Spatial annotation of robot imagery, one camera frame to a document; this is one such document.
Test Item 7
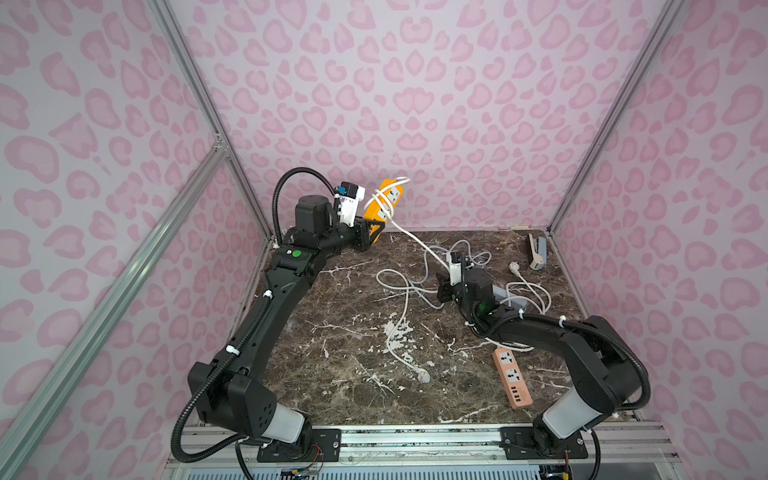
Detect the white cord of pink strip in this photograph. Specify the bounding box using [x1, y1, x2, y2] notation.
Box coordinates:
[479, 261, 553, 354]

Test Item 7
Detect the yellow power strip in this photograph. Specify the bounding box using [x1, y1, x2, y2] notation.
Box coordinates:
[363, 177, 410, 243]

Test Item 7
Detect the white cord of yellow strip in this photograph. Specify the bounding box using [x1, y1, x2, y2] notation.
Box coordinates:
[369, 176, 452, 385]

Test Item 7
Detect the pink power strip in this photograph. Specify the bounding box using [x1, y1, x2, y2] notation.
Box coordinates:
[493, 348, 533, 409]

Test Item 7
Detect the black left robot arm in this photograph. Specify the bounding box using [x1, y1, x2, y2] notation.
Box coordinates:
[170, 167, 384, 463]

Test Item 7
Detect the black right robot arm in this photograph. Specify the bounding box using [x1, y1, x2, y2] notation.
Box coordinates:
[436, 269, 651, 449]

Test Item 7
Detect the grey-blue power strip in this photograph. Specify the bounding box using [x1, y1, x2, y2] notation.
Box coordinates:
[492, 282, 531, 310]

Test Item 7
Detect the grey stapler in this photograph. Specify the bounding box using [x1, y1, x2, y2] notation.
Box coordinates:
[527, 233, 548, 271]

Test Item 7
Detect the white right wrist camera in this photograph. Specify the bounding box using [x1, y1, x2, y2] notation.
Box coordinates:
[446, 251, 466, 286]

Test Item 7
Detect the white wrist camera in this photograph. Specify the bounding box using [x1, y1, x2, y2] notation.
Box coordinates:
[446, 251, 466, 286]
[334, 181, 366, 227]

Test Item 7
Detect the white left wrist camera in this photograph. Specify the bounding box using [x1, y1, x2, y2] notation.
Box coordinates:
[334, 181, 366, 227]

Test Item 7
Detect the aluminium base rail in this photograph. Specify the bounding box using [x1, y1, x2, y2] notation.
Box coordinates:
[162, 421, 687, 479]

